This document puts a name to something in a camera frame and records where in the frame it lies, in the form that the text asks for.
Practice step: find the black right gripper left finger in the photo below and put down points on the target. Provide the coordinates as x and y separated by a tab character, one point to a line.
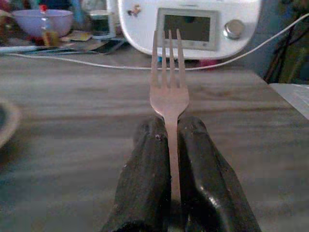
142	174

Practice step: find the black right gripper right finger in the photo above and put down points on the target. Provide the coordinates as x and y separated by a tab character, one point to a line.
205	178

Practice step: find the silver metal fork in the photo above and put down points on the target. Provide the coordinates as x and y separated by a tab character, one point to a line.
169	96

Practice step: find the stack of papers and magazines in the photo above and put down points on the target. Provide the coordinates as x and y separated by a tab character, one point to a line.
79	43

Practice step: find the white kitchen machine with display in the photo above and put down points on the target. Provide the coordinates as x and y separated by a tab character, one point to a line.
188	24

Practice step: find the glass jar with dark contents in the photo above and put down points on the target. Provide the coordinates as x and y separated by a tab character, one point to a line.
100	24

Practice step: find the small bottle with red cap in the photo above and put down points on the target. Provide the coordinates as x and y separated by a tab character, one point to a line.
47	29

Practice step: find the lilac plastic bowl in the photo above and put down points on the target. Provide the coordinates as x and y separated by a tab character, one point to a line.
43	21

